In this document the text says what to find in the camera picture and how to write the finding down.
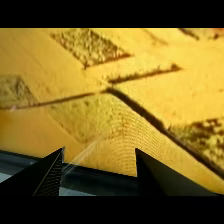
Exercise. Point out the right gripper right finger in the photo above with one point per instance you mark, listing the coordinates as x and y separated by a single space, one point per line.
160 180

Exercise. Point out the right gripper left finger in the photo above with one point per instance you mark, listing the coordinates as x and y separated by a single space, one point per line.
36 180

